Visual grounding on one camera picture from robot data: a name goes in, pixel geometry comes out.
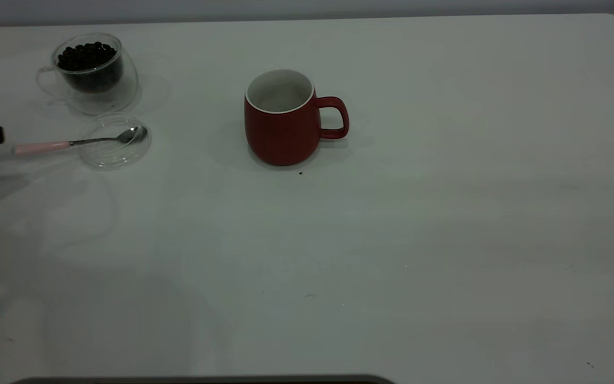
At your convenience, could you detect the pink handled metal spoon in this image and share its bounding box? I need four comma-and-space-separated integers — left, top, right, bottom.
13, 126, 148, 156

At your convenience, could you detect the red ceramic mug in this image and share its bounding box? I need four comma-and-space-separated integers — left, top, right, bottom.
244, 69, 350, 167

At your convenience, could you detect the dark coffee beans pile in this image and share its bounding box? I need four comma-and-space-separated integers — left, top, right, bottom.
58, 42, 124, 94

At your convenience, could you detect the clear glass saucer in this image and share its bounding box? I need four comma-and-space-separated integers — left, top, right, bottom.
79, 114, 152, 171

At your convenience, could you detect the clear double-wall glass cup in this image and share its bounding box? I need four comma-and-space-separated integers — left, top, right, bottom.
35, 33, 140, 115

